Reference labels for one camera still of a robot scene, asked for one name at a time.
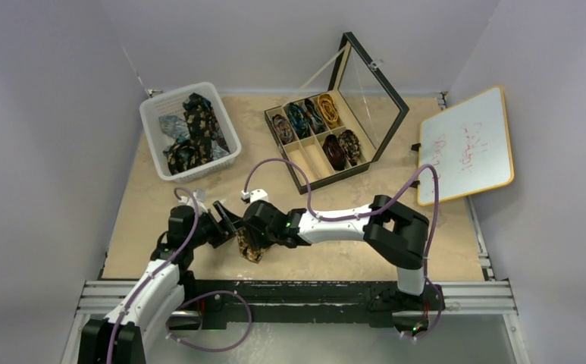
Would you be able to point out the rolled brown patterned tie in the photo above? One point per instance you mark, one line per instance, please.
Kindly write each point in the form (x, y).
(283, 129)

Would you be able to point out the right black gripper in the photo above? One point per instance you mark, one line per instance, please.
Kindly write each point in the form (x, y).
(252, 221)

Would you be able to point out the black tie organizer box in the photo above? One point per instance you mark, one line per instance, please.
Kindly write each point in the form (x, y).
(339, 121)

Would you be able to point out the aluminium frame rail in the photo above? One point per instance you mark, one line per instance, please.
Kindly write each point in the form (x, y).
(488, 297)

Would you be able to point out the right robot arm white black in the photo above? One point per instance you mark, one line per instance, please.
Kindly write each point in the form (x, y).
(396, 232)

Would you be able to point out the rolled dark red tie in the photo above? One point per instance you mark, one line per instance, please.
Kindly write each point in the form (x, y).
(334, 153)

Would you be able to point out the white plastic basket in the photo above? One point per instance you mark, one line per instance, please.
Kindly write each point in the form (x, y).
(170, 103)

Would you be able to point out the yellow framed whiteboard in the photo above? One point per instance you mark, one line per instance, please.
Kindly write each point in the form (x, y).
(469, 146)

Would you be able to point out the rolled brown dotted tie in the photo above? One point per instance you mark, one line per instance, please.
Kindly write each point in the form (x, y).
(350, 145)

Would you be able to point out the rolled dark grey tie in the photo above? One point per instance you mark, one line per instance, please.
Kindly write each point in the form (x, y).
(316, 121)

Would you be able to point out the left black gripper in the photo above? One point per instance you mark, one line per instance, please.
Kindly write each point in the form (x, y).
(220, 233)

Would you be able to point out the rolled blue tie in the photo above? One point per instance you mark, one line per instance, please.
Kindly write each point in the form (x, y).
(298, 120)

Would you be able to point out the black floral tie in basket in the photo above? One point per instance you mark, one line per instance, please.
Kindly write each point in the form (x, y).
(206, 143)

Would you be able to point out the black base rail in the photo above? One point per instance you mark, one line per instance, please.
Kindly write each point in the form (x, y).
(404, 312)

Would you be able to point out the grey blue tie in basket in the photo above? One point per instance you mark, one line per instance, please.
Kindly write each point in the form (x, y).
(174, 127)

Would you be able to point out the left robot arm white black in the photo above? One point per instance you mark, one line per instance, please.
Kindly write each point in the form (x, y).
(125, 334)

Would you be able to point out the rolled yellow tie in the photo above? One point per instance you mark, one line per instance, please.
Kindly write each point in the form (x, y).
(328, 110)

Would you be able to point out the paisley orange green tie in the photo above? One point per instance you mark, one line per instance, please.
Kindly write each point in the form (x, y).
(253, 244)

